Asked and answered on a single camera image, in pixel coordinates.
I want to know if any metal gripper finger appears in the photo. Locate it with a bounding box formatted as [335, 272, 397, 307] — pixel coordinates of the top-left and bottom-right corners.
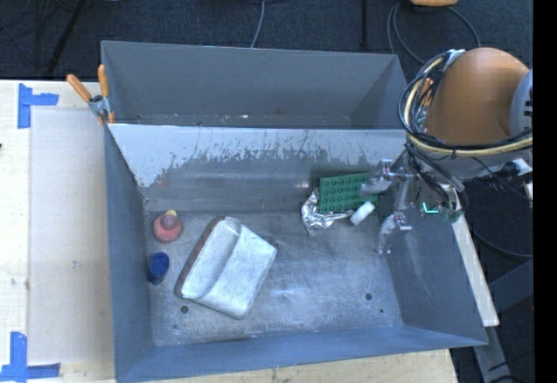
[359, 158, 395, 199]
[376, 212, 413, 255]

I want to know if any small white cylinder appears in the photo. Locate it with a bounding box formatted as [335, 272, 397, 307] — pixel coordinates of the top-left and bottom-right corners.
[348, 200, 377, 227]

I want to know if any green studded plate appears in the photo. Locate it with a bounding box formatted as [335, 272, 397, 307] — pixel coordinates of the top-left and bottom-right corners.
[318, 171, 373, 215]

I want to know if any crumpled silver foil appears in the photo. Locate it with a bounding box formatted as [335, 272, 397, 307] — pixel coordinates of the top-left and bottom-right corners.
[300, 189, 354, 237]

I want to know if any grey metal bin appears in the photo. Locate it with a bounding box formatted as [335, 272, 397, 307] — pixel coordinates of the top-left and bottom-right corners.
[99, 40, 490, 383]

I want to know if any white folded cloth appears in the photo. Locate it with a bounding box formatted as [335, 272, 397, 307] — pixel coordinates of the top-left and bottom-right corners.
[180, 216, 279, 320]

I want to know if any red toy with yellow tip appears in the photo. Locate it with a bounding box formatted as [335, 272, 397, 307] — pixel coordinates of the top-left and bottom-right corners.
[151, 209, 185, 245]

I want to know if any blue cylinder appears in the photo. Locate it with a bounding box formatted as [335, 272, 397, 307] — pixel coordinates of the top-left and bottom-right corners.
[145, 251, 171, 286]

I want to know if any pale wood board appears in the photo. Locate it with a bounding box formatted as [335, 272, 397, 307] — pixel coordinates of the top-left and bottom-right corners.
[25, 104, 117, 368]

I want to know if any black cylinder on white bracket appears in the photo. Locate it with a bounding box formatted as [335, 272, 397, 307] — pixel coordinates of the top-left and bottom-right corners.
[495, 158, 534, 201]

